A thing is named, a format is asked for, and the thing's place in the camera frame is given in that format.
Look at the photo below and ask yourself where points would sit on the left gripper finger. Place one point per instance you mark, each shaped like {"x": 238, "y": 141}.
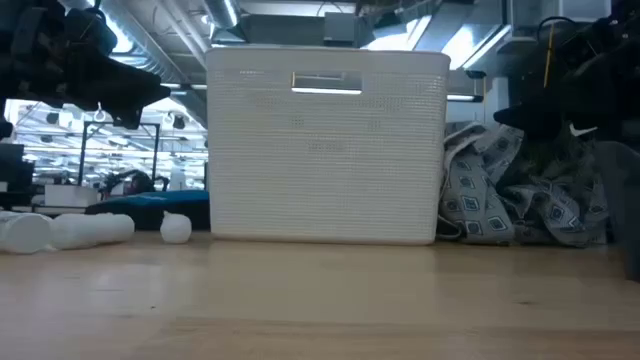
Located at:
{"x": 110, "y": 82}
{"x": 127, "y": 117}

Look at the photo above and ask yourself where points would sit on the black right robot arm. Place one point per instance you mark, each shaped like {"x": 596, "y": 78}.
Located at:
{"x": 625, "y": 200}

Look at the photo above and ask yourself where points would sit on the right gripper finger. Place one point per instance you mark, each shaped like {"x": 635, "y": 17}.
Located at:
{"x": 535, "y": 122}

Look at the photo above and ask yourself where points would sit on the black background monitor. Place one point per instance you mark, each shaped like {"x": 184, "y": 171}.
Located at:
{"x": 15, "y": 175}

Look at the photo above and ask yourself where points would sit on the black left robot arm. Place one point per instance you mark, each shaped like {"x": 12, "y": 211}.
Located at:
{"x": 5, "y": 75}

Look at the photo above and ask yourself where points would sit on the grey patterned hospital gown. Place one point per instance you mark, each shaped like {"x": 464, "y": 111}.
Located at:
{"x": 472, "y": 205}

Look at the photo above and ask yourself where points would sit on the black background robot arm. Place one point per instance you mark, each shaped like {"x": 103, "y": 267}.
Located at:
{"x": 130, "y": 181}

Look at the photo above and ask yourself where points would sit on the white hanging hook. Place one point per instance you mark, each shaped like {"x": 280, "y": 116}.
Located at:
{"x": 100, "y": 114}

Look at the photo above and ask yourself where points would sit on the white background box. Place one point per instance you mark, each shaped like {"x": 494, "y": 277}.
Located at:
{"x": 70, "y": 196}

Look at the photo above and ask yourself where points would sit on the white perforated plastic basket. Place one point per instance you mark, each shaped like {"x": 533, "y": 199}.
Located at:
{"x": 325, "y": 165}

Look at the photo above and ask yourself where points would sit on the blue zip pouch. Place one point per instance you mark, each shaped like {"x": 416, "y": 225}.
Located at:
{"x": 150, "y": 202}

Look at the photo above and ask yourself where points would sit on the white plastic bottle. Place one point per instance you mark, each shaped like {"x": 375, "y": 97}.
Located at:
{"x": 22, "y": 232}
{"x": 90, "y": 230}
{"x": 175, "y": 229}

